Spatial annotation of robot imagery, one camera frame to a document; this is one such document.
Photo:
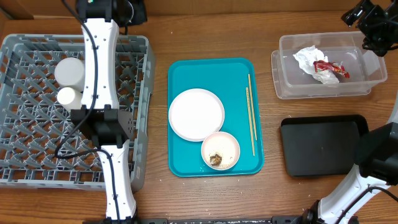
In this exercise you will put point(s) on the white napkin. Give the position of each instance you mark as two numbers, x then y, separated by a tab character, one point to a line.
306	58

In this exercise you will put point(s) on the grey dish rack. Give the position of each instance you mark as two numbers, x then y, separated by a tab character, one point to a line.
39	147

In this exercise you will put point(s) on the red snack wrapper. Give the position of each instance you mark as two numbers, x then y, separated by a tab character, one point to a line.
321	65

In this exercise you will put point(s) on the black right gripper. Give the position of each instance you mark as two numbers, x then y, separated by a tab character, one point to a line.
364	16

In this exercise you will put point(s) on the teal plastic tray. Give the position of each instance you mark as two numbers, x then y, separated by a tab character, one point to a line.
227	78

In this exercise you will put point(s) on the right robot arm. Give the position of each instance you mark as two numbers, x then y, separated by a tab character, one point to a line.
375	159

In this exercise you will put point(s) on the black tray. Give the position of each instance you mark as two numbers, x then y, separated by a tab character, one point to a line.
321	145

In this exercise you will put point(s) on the clear plastic bin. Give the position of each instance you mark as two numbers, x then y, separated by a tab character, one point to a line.
343	48

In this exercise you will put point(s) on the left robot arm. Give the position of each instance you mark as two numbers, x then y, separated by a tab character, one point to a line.
99	117

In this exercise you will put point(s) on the brown food scrap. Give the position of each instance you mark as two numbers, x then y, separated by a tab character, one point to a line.
215	160

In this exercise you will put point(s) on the pink bowl with scraps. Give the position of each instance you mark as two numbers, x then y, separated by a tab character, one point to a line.
225	145

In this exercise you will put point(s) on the pale green bowl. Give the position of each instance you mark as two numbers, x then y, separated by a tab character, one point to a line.
70	72

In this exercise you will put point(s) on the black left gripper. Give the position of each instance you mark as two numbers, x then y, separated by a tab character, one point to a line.
141	15

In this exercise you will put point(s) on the white cup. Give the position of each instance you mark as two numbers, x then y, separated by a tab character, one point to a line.
69	98

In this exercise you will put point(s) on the white round plate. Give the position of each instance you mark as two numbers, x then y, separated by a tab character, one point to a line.
196	113

